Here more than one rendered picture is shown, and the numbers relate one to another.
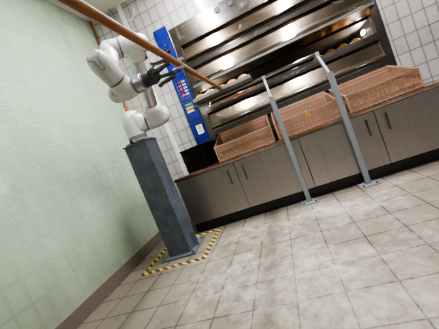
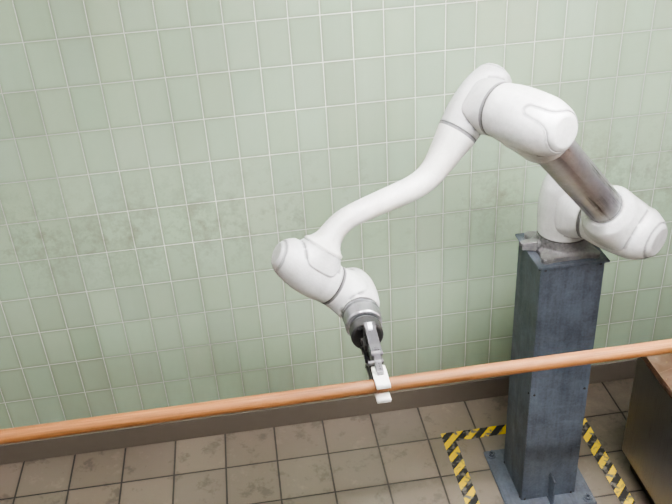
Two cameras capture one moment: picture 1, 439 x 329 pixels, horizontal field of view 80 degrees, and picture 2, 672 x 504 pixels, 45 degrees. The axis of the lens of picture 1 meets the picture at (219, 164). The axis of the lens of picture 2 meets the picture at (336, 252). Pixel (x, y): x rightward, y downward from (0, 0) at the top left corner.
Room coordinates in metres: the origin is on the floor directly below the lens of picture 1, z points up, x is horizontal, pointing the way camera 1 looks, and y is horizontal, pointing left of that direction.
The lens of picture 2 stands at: (0.80, -1.20, 2.32)
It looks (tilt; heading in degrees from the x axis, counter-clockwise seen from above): 31 degrees down; 69
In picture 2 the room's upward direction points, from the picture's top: 4 degrees counter-clockwise
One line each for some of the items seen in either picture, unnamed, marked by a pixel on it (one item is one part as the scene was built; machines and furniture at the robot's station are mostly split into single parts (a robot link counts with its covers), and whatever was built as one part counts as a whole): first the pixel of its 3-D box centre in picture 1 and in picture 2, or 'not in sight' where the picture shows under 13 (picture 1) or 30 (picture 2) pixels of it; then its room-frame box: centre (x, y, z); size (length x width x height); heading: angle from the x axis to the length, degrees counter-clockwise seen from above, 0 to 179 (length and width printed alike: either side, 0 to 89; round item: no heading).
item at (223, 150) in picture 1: (244, 137); not in sight; (2.59, -0.33, 0.72); 0.56 x 0.49 x 0.28; 76
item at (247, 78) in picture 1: (224, 91); not in sight; (2.48, -0.30, 1.19); 0.55 x 0.36 x 0.03; 75
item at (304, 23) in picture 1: (270, 39); not in sight; (2.70, -0.95, 1.54); 1.79 x 0.11 x 0.19; 75
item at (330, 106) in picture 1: (302, 114); not in sight; (2.44, -0.90, 0.72); 0.56 x 0.49 x 0.28; 74
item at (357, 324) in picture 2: (151, 77); (368, 339); (1.39, 0.16, 1.19); 0.09 x 0.07 x 0.08; 75
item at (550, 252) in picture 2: (137, 140); (555, 239); (2.20, 0.56, 1.03); 0.22 x 0.18 x 0.06; 165
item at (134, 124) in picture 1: (133, 123); (568, 199); (2.22, 0.54, 1.17); 0.18 x 0.16 x 0.22; 104
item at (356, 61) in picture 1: (288, 87); not in sight; (2.70, -0.95, 1.02); 1.79 x 0.11 x 0.19; 75
